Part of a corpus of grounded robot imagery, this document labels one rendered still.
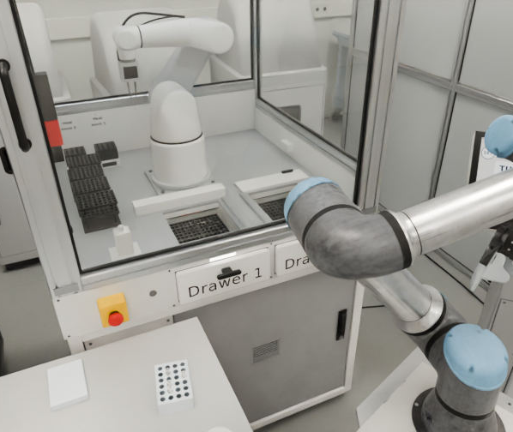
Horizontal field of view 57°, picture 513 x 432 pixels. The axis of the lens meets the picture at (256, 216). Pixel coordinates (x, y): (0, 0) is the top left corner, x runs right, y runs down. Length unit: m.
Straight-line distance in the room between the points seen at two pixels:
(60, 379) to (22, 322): 1.49
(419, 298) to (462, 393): 0.19
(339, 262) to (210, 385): 0.65
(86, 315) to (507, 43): 2.19
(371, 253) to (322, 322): 1.10
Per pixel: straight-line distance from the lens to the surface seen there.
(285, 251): 1.45
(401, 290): 0.97
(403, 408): 1.19
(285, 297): 1.62
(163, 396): 1.23
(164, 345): 1.39
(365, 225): 0.72
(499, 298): 1.91
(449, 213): 0.76
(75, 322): 1.40
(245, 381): 1.81
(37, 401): 1.37
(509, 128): 0.95
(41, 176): 1.16
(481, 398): 1.05
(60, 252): 1.26
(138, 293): 1.37
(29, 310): 2.89
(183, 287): 1.38
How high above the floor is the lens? 1.75
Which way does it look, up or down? 31 degrees down
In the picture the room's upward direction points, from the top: 1 degrees counter-clockwise
